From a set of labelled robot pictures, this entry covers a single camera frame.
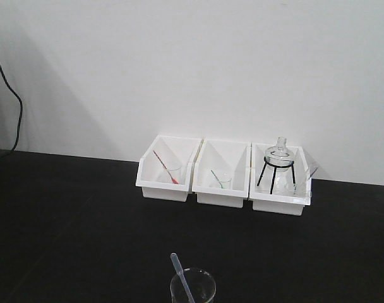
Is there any transparent plastic pipette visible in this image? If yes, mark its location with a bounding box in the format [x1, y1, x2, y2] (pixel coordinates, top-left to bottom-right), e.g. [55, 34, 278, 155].
[170, 252, 195, 303]

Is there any glass beaker on left bench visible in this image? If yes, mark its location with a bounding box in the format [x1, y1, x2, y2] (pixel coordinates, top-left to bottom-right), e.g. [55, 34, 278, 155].
[170, 268, 217, 302]

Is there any green stirring rod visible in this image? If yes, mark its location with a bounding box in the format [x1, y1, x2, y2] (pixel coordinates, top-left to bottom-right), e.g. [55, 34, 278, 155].
[211, 170, 225, 189]

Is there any small beaker in left bin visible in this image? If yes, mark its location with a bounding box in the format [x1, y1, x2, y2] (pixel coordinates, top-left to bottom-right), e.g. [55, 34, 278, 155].
[165, 163, 182, 184]

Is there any small beaker in bin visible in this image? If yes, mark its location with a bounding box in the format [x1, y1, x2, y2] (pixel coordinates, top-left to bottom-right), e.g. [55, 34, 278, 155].
[165, 163, 182, 184]
[216, 172, 232, 189]

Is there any red stirring rod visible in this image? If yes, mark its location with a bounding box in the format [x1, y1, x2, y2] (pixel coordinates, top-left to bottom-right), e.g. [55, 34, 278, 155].
[153, 150, 179, 184]

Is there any white bin left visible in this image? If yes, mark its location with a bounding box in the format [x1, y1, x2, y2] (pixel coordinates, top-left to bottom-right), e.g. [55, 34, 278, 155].
[136, 134, 202, 202]

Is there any white bin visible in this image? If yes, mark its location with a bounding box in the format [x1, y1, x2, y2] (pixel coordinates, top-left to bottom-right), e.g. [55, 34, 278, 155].
[192, 139, 251, 208]
[136, 134, 202, 202]
[248, 143, 311, 216]

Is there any white bin middle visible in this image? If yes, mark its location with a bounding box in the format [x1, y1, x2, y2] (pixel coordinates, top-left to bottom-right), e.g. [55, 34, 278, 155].
[192, 139, 251, 208]

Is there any small beaker in middle bin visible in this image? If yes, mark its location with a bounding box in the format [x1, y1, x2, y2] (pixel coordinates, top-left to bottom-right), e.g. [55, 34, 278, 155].
[216, 172, 232, 189]

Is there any glass flask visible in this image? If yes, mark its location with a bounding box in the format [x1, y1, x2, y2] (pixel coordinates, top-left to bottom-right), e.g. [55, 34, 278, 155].
[265, 136, 294, 172]

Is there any white bin right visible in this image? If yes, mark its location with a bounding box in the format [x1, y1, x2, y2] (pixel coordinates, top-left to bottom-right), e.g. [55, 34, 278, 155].
[248, 143, 311, 216]

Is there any glass test tube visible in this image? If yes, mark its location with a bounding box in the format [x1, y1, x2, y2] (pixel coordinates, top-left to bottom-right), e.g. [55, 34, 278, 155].
[293, 161, 319, 196]

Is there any black wire tripod stand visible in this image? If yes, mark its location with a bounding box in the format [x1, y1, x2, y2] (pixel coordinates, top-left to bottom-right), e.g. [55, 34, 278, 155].
[256, 157, 296, 194]

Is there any black power cable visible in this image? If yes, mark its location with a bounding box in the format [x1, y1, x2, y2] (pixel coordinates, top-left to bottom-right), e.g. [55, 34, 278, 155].
[0, 37, 23, 160]

